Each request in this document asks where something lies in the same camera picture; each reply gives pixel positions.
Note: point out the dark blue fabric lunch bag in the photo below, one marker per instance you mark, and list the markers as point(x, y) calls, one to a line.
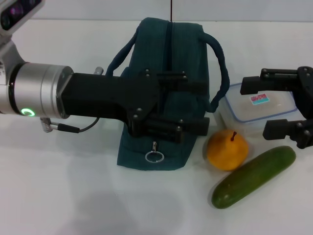
point(151, 49)

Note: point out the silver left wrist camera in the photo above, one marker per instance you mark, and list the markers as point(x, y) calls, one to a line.
point(17, 12)

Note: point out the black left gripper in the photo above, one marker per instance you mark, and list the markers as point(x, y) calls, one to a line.
point(102, 95)

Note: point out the green cucumber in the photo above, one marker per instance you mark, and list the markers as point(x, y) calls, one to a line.
point(254, 177)

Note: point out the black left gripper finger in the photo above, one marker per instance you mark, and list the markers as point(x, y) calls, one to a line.
point(181, 85)

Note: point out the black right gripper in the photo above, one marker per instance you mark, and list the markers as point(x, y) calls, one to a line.
point(307, 93)

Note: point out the orange pear with stem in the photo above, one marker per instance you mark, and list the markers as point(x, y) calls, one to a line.
point(226, 154)

